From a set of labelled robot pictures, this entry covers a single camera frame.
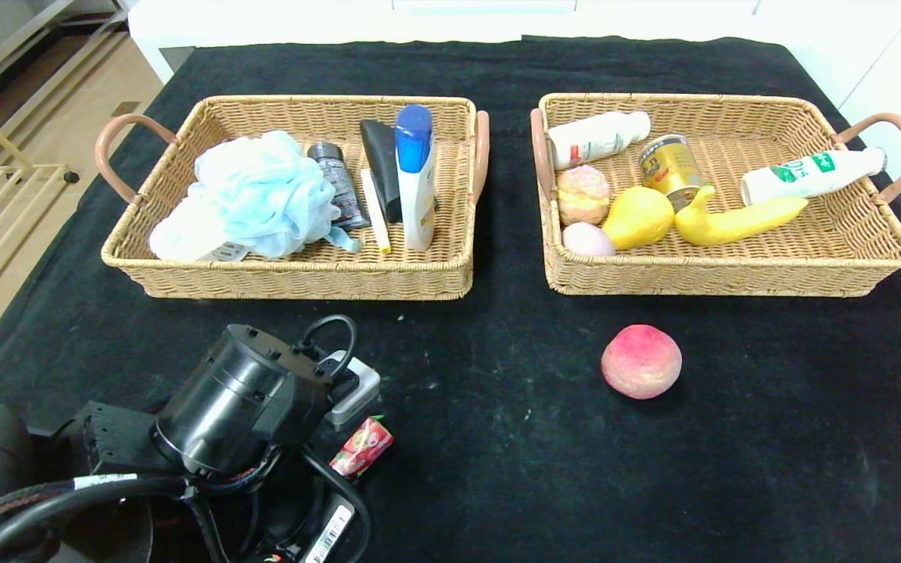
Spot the white marker yellow cap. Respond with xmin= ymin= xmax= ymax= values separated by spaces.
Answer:
xmin=361 ymin=168 xmax=393 ymax=255

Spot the pale pink round ball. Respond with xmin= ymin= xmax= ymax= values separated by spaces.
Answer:
xmin=562 ymin=222 xmax=617 ymax=257

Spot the red Hi-Chew candy pack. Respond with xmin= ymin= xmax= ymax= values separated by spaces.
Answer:
xmin=329 ymin=416 xmax=395 ymax=479

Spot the light blue bath loofah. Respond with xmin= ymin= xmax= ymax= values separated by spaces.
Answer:
xmin=192 ymin=129 xmax=361 ymax=260

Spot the pink peach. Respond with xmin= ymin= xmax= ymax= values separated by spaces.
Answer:
xmin=601 ymin=325 xmax=684 ymax=400

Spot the gold drink can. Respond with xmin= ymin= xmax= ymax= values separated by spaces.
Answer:
xmin=638 ymin=133 xmax=705 ymax=212

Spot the yellow banana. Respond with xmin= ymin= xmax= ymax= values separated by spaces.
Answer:
xmin=674 ymin=185 xmax=809 ymax=246

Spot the white milk bottle green label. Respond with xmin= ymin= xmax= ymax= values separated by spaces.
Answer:
xmin=740 ymin=146 xmax=887 ymax=206

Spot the white shampoo bottle blue cap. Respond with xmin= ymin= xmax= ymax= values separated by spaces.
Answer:
xmin=394 ymin=104 xmax=437 ymax=252

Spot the black squeeze tube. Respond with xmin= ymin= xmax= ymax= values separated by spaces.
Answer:
xmin=359 ymin=119 xmax=404 ymax=224

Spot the grey squeeze tube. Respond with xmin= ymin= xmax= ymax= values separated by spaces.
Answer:
xmin=307 ymin=142 xmax=372 ymax=231

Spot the pink cream puff bun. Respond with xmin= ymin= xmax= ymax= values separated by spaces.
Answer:
xmin=557 ymin=164 xmax=612 ymax=227

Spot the yellow pear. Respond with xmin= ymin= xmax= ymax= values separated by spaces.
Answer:
xmin=601 ymin=186 xmax=676 ymax=251

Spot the white bottle with red label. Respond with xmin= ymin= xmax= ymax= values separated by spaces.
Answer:
xmin=548 ymin=110 xmax=652 ymax=171

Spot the black tablecloth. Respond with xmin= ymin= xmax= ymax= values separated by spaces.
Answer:
xmin=0 ymin=35 xmax=901 ymax=563

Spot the white round plastic container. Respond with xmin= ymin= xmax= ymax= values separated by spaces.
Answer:
xmin=149 ymin=205 xmax=253 ymax=263

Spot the white table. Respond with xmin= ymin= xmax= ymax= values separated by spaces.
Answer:
xmin=126 ymin=0 xmax=780 ymax=85

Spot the beige wooden rack on wheels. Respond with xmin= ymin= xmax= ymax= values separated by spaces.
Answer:
xmin=0 ymin=88 xmax=80 ymax=325

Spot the white cabinet front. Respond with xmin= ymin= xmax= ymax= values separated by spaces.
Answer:
xmin=752 ymin=0 xmax=901 ymax=255

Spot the wicker basket with brown handles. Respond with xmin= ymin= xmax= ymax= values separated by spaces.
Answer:
xmin=95 ymin=95 xmax=490 ymax=302
xmin=529 ymin=92 xmax=901 ymax=297

